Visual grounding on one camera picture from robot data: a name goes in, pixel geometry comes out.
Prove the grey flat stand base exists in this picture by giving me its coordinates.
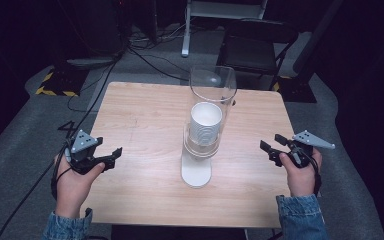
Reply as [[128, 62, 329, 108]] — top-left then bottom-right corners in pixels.
[[66, 55, 117, 70]]

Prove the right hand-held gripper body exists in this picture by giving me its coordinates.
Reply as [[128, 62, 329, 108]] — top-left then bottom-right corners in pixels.
[[281, 129, 336, 169]]

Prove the right hand-held gripper black cable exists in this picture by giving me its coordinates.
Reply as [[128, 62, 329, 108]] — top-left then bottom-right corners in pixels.
[[307, 152, 324, 198]]

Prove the left hand-held gripper black cable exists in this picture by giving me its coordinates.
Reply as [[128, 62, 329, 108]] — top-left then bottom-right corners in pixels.
[[0, 139, 74, 240]]

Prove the dark slanted pole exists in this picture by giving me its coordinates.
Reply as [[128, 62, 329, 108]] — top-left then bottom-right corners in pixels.
[[292, 0, 345, 75]]

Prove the stack of white paper cups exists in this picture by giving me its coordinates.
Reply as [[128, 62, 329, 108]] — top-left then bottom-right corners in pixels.
[[188, 101, 224, 147]]

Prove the white metal stand frame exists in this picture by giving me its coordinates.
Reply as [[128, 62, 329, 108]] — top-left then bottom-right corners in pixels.
[[180, 0, 270, 58]]

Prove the hand-held gripper black cable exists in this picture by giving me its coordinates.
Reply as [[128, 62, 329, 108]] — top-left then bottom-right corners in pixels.
[[0, 139, 74, 240], [307, 152, 324, 198]]

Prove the clear cup dispenser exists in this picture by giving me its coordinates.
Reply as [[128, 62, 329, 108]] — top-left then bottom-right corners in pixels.
[[179, 64, 238, 189]]

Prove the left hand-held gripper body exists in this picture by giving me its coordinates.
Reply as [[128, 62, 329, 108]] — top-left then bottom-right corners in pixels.
[[65, 129, 106, 176]]

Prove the person's left hand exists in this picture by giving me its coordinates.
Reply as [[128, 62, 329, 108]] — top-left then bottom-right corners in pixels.
[[54, 152, 106, 220]]

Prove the person's right hand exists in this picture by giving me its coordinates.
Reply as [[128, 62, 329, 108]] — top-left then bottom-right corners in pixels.
[[278, 147, 323, 198]]

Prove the black folding chair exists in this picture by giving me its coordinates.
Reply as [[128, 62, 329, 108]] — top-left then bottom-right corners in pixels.
[[215, 18, 300, 92]]

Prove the black floor cable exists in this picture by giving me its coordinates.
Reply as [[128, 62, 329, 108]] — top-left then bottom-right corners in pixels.
[[66, 46, 192, 141]]

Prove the black yellow striped floor plate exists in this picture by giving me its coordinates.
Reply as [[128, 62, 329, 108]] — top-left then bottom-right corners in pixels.
[[272, 75, 318, 104], [34, 67, 90, 98]]

